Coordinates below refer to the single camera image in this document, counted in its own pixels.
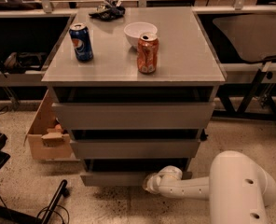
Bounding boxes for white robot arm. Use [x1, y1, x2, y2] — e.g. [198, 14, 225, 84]
[143, 150, 276, 224]

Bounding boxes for black chair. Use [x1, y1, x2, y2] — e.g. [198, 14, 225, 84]
[213, 13, 276, 63]

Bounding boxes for grey bottom drawer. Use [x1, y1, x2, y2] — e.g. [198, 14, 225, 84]
[80, 158, 192, 187]

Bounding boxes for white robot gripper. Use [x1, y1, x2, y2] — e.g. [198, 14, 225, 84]
[142, 165, 183, 194]

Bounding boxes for black crumpled bag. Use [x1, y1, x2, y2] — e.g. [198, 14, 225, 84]
[89, 0, 126, 21]

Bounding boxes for cardboard box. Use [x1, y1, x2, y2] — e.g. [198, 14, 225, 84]
[26, 91, 73, 160]

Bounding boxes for black base leg with cable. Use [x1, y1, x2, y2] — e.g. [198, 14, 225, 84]
[0, 179, 69, 224]

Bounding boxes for grey middle drawer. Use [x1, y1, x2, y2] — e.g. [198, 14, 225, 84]
[71, 139, 200, 160]

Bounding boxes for grey top drawer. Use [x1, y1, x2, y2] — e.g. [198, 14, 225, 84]
[52, 102, 214, 130]

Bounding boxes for grey drawer cabinet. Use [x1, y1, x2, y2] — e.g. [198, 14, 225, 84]
[40, 6, 228, 173]

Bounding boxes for grey drawer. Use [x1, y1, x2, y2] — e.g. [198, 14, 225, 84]
[71, 139, 200, 160]
[80, 158, 192, 187]
[52, 102, 214, 130]

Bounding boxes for blue Pepsi can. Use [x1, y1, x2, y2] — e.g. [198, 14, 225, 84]
[69, 23, 93, 62]

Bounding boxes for black headphones on shelf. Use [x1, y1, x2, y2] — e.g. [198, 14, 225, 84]
[0, 52, 48, 75]

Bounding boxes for orange soda can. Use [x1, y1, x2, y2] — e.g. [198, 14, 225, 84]
[137, 32, 159, 74]

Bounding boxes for white bowl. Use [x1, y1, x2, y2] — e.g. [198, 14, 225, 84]
[124, 21, 158, 49]

